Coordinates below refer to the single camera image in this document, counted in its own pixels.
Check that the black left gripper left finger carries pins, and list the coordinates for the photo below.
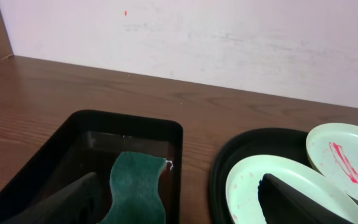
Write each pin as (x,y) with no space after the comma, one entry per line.
(78,202)

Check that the black rectangular water tray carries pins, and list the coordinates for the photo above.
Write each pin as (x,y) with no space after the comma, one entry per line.
(90,141)

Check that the mint green plate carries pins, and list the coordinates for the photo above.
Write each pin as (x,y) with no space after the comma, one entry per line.
(243,181)
(332,150)

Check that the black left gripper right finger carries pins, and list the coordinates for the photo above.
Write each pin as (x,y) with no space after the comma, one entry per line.
(283,204)

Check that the green scrubbing sponge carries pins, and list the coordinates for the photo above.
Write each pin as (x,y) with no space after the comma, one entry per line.
(133,183)

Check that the round black serving tray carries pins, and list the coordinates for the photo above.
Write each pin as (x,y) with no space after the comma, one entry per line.
(287,143)

